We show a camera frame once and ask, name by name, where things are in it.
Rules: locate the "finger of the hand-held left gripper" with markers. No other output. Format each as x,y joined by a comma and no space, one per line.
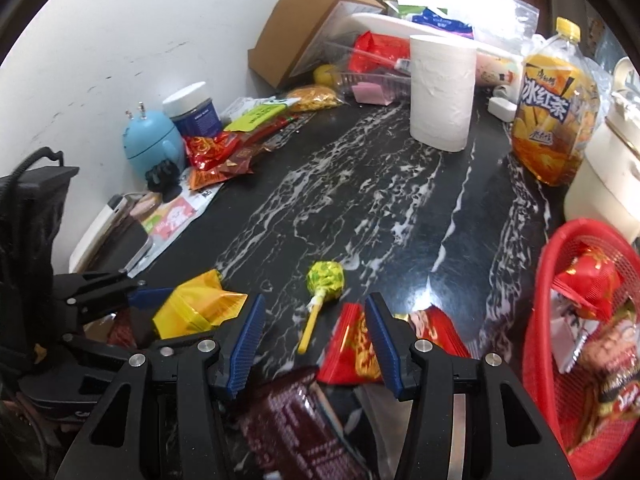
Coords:
150,296
100,350

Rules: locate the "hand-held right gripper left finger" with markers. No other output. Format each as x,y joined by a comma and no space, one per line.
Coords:
245,350

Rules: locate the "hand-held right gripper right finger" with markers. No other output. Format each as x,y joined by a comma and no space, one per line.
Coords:
382,350

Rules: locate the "red gold snack packet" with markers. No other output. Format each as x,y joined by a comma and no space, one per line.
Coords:
352,350

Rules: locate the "yellow foil packet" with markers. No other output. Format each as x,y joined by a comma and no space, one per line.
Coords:
200,305

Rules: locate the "dark red chocolate packet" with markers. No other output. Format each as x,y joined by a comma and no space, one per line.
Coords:
295,420

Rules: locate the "red plastic basket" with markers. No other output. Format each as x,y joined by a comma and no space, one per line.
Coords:
550,360

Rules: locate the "black white snack packet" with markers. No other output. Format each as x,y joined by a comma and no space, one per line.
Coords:
570,332

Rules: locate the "bright red snack packet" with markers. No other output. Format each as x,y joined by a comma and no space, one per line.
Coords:
590,270

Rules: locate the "brown red snack packet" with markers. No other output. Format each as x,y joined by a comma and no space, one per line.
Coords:
617,360

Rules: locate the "red cartoon snack packet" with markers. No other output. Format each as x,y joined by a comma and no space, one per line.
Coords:
435,330

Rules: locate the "black smartphone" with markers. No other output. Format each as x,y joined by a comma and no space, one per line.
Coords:
120,247

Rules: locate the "white flat device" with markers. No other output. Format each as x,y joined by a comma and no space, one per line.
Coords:
92,240

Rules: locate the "white pink printed packet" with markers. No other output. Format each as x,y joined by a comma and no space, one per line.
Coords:
175,212

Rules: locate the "green yellow lollipop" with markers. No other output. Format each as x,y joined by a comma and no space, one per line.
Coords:
325,280

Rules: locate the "black clip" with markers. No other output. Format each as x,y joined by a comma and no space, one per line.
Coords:
162,175

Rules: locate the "orange red snack packet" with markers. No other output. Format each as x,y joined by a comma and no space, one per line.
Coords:
220,172

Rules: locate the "blue deer humidifier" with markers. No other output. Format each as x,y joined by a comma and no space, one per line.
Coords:
150,142

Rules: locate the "dark blue jar white lid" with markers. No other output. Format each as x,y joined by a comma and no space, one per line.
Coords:
192,110

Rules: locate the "long red packet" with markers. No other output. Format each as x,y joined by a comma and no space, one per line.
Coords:
272,132

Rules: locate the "green label packet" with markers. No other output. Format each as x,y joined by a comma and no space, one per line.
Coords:
255,117

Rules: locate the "silver white packet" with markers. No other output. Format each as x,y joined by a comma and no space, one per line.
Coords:
240,107

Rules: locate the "pink block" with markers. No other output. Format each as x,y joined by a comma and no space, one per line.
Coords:
370,93

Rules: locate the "yellow snack packet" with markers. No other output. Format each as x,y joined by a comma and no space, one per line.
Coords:
315,97

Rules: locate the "white toilet paper roll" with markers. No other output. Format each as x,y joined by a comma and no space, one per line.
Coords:
442,90

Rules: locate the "clear plastic container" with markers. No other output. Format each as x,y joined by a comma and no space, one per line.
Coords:
370,80

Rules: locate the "white charger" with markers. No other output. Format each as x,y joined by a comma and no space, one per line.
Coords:
502,107

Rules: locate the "lemon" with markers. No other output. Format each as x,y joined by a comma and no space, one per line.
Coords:
324,74

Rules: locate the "cream insulated jug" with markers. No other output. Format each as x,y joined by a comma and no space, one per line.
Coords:
607,170

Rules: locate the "iced tea bottle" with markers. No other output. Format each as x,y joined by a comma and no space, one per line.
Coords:
555,110

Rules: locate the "large red packet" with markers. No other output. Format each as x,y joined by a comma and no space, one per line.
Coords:
377,52

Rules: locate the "pink patterned cup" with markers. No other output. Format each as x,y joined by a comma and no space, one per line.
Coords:
495,70

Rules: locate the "cardboard box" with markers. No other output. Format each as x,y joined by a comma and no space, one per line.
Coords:
310,20

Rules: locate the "blue tissue pack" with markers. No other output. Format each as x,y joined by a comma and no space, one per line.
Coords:
442,20

